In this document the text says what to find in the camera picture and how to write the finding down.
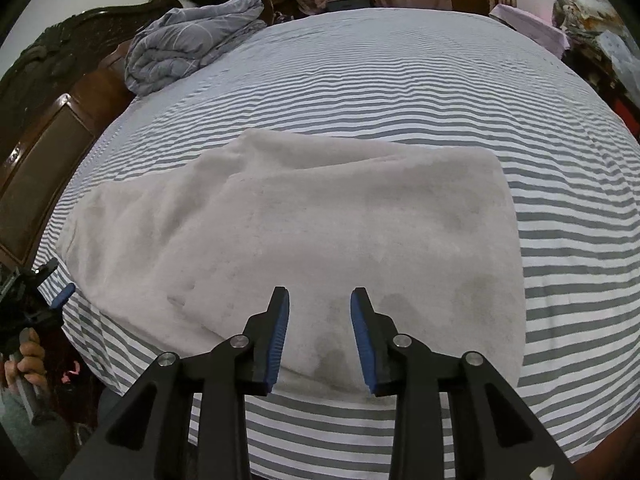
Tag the pale blue spotted cloth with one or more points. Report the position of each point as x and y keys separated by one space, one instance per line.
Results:
x=622 y=57

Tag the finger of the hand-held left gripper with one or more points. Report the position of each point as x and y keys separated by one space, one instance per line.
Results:
x=64 y=296
x=46 y=269

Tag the dark wooden cabinet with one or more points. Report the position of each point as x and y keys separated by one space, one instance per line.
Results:
x=605 y=100

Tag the bed with striped sheet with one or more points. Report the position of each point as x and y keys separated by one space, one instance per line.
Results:
x=400 y=75

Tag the purple cloth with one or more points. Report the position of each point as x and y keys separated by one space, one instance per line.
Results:
x=530 y=27

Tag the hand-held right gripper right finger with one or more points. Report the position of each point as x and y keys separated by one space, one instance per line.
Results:
x=362 y=340

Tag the person's left forearm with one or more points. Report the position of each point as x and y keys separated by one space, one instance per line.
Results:
x=30 y=445

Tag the light grey fleece pants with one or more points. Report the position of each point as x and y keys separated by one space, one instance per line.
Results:
x=350 y=220

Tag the dark carved wooden headboard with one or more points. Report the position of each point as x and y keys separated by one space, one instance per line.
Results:
x=55 y=160

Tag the black box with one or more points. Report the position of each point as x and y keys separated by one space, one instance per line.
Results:
x=347 y=2

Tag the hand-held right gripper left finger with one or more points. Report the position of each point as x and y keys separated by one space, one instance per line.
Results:
x=277 y=340

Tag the folded grey-blue quilt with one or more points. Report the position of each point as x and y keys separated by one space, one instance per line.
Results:
x=190 y=42

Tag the person's left hand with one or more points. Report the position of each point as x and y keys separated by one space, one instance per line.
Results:
x=30 y=360

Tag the floral pillow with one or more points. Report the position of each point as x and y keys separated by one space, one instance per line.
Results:
x=587 y=12

